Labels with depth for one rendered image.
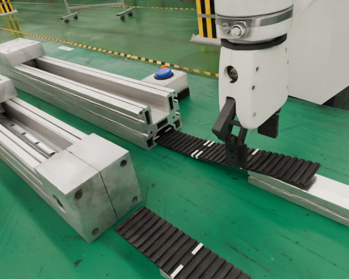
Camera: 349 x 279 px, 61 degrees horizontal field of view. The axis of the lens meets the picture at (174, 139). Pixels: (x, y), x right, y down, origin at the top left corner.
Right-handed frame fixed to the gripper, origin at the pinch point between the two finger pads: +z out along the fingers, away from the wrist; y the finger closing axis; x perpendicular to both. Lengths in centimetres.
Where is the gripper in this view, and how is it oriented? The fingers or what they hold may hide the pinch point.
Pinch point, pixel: (252, 142)
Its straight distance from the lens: 44.7
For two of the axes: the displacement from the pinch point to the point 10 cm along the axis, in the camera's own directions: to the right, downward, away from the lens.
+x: -7.2, -3.0, 6.3
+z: 1.5, 8.2, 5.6
